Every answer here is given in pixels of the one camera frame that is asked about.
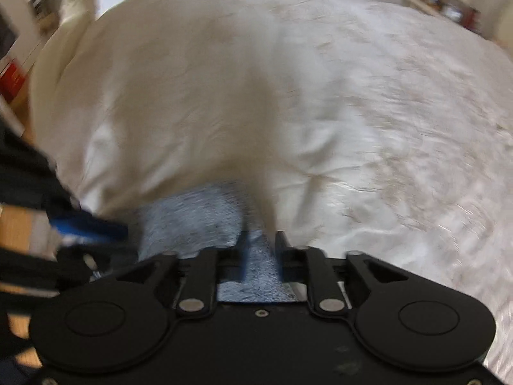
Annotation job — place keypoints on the white embroidered bedspread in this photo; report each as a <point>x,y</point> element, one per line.
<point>380,120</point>

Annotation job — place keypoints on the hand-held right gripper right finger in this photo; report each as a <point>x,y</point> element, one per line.
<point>282,257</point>

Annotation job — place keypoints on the picture frames on nightstand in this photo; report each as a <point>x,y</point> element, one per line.
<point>449,6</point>

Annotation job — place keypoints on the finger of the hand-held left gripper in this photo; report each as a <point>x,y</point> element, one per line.
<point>100,260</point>
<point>94,227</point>

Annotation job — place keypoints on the cream pillow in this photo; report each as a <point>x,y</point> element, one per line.
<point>60,60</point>

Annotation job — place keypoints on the bookshelf with books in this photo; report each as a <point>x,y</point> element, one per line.
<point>24,28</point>

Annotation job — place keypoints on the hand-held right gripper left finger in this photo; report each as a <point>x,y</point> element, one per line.
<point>244,257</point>

